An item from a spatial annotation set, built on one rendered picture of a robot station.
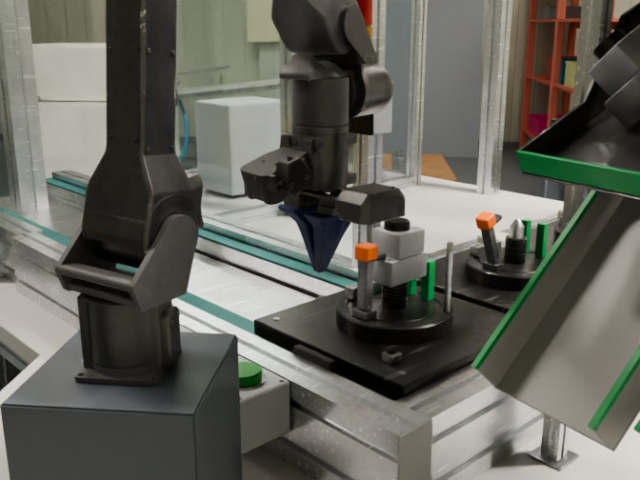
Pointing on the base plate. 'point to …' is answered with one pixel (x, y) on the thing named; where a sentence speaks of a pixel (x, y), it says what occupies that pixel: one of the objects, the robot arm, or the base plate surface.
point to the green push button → (250, 374)
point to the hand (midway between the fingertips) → (320, 240)
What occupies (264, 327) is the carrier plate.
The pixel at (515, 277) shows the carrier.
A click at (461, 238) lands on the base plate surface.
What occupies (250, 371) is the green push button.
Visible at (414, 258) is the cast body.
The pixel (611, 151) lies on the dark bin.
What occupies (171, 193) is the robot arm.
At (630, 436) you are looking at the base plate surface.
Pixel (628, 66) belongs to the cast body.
